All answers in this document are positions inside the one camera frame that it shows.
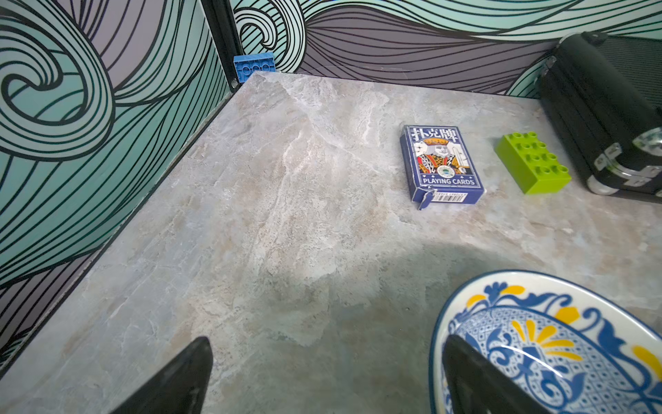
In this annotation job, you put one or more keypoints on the green toy brick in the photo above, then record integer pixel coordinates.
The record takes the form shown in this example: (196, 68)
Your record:
(532, 166)

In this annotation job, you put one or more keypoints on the blue playing cards box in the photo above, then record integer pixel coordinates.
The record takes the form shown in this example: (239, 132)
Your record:
(438, 166)

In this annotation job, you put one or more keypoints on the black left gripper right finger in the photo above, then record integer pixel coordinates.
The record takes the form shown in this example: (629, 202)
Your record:
(477, 386)

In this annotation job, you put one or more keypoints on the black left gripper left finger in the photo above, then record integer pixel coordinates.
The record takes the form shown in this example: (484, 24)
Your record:
(179, 387)

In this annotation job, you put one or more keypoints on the blue toy brick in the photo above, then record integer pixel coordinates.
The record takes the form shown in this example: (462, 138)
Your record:
(246, 65)

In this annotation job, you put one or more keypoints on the black hard case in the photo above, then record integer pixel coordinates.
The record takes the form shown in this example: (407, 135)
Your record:
(602, 94)

